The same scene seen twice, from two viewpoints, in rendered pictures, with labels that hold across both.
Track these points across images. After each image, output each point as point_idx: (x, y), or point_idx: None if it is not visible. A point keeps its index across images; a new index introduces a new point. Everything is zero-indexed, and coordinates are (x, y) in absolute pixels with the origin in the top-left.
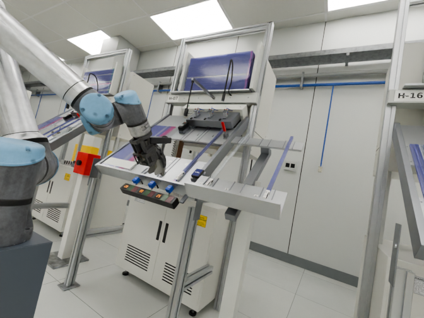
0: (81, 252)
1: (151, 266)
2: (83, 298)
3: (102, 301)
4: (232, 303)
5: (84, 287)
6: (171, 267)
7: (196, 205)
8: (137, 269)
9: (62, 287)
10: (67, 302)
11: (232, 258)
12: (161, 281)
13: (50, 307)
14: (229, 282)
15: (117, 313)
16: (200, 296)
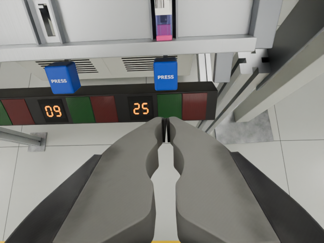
0: (8, 130)
1: (101, 67)
2: (71, 141)
3: (91, 130)
4: (281, 98)
5: (53, 129)
6: (135, 58)
7: (280, 69)
8: (82, 74)
9: (36, 150)
10: (66, 158)
11: (306, 72)
12: (128, 72)
13: (61, 175)
14: (285, 88)
15: (119, 129)
16: (190, 65)
